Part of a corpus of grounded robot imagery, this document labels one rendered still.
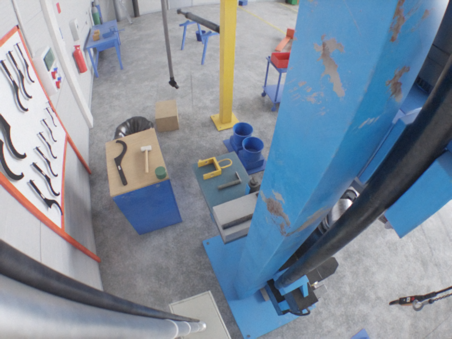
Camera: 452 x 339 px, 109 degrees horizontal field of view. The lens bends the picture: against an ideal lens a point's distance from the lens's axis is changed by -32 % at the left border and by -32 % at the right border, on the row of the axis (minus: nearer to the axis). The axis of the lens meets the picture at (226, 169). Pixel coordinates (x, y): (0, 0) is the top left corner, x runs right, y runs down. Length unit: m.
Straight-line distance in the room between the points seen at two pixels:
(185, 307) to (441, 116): 1.09
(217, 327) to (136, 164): 1.72
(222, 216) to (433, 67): 1.46
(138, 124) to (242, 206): 2.09
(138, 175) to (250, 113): 2.60
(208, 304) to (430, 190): 0.94
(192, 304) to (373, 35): 1.09
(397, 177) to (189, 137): 3.50
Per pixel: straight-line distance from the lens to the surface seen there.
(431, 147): 0.49
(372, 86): 0.36
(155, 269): 2.84
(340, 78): 0.38
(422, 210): 0.55
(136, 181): 2.23
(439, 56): 0.70
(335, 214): 1.31
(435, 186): 0.52
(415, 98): 0.72
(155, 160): 2.33
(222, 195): 1.88
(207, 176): 1.93
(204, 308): 1.10
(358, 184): 0.79
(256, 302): 2.59
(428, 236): 4.25
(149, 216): 2.65
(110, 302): 0.21
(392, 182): 0.55
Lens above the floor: 2.68
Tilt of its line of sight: 53 degrees down
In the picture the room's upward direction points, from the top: 2 degrees clockwise
